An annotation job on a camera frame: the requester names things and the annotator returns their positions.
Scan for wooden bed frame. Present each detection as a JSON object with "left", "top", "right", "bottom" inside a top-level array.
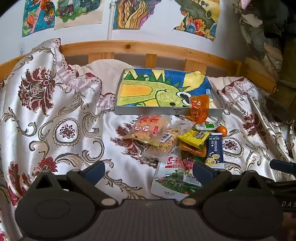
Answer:
[{"left": 0, "top": 40, "right": 278, "bottom": 93}]

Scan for clear mixed nut packet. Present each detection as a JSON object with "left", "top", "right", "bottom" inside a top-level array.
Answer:
[{"left": 141, "top": 126, "right": 185, "bottom": 161}]

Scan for green white stick packet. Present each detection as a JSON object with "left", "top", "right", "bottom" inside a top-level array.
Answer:
[{"left": 193, "top": 123, "right": 219, "bottom": 131}]

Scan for translucent orange snack packet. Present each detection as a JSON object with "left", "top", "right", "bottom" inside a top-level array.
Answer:
[{"left": 190, "top": 94, "right": 210, "bottom": 124}]

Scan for white wall pipe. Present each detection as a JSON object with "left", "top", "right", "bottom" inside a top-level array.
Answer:
[{"left": 107, "top": 0, "right": 116, "bottom": 41}]

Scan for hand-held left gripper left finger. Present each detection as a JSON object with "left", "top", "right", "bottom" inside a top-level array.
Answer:
[{"left": 29, "top": 160, "right": 119, "bottom": 208}]

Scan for black cloth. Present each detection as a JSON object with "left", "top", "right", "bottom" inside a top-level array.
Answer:
[{"left": 261, "top": 0, "right": 296, "bottom": 39}]

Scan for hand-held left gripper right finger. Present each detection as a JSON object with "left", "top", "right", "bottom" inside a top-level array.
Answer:
[{"left": 178, "top": 161, "right": 269, "bottom": 208}]

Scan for yellow wave wall poster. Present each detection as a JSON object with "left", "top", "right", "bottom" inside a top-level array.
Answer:
[{"left": 113, "top": 0, "right": 162, "bottom": 30}]

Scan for floral satin blanket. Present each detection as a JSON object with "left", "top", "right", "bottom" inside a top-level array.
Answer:
[{"left": 0, "top": 38, "right": 296, "bottom": 241}]

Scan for doll figure wall poster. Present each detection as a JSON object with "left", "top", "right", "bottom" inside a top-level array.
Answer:
[{"left": 54, "top": 0, "right": 103, "bottom": 30}]

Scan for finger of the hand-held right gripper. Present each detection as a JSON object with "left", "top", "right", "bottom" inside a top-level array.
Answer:
[{"left": 269, "top": 159, "right": 296, "bottom": 173}]

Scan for green flower wall poster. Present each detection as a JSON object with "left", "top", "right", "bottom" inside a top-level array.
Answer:
[{"left": 173, "top": 0, "right": 220, "bottom": 41}]

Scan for white pickled vegetable packet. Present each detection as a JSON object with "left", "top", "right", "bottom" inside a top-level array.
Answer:
[{"left": 151, "top": 148, "right": 202, "bottom": 202}]

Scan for dinosaur drawing paper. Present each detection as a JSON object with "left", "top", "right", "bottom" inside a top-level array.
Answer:
[{"left": 118, "top": 69, "right": 212, "bottom": 108}]

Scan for grey metal tray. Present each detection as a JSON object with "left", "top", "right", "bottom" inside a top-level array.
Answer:
[{"left": 114, "top": 68, "right": 225, "bottom": 116}]

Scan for blue calcium box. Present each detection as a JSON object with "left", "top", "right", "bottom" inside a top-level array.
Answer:
[{"left": 205, "top": 133, "right": 225, "bottom": 171}]

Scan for clear peanut packet red print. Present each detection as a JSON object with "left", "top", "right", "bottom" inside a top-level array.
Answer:
[{"left": 124, "top": 115, "right": 173, "bottom": 145}]

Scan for gold red snack packet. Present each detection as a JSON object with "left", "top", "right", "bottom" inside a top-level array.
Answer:
[{"left": 179, "top": 142, "right": 207, "bottom": 158}]

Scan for blue orange wall poster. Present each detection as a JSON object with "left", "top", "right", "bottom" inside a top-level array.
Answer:
[{"left": 22, "top": 0, "right": 56, "bottom": 37}]

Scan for yellow snack packet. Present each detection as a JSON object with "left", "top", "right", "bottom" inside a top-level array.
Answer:
[{"left": 178, "top": 130, "right": 211, "bottom": 149}]

